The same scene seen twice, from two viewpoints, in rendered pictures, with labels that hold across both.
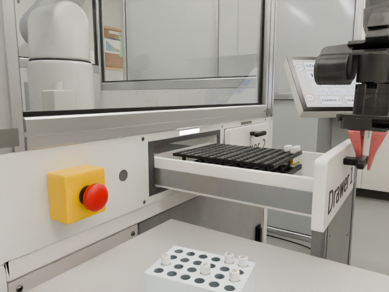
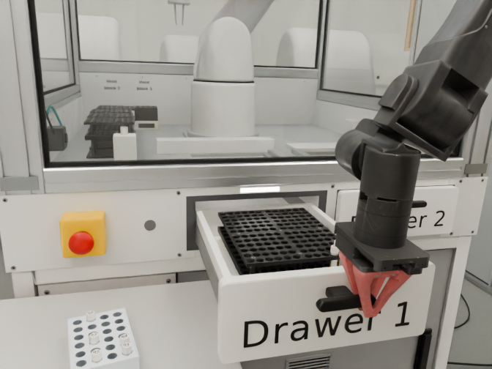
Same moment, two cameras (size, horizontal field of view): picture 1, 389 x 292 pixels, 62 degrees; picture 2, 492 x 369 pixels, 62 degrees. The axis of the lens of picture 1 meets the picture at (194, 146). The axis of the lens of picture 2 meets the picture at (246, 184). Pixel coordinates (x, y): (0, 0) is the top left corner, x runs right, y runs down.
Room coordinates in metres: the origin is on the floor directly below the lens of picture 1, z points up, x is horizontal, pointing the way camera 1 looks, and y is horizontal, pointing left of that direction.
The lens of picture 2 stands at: (0.15, -0.49, 1.17)
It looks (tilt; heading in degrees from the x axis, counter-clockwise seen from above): 16 degrees down; 41
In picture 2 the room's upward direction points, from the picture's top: 2 degrees clockwise
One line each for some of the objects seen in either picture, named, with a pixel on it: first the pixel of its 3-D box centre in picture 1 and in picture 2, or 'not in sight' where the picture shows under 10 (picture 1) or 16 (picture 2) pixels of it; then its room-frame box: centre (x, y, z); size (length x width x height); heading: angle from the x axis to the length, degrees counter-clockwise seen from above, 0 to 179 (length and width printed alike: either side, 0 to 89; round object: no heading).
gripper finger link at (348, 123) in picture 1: (362, 143); (370, 276); (0.58, -0.31, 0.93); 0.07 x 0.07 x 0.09; 56
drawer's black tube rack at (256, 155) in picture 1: (238, 166); (279, 247); (0.69, -0.10, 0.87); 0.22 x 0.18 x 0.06; 56
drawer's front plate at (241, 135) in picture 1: (248, 142); (397, 212); (1.02, -0.17, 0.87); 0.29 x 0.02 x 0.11; 146
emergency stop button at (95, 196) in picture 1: (93, 196); (81, 241); (0.45, 0.15, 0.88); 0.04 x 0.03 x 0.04; 146
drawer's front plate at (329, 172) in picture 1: (337, 176); (329, 308); (0.58, -0.26, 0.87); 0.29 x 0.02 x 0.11; 146
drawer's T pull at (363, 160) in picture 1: (355, 161); (341, 296); (0.56, -0.28, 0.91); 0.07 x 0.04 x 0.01; 146
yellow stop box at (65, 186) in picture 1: (79, 193); (83, 234); (0.47, 0.17, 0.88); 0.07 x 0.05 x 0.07; 146
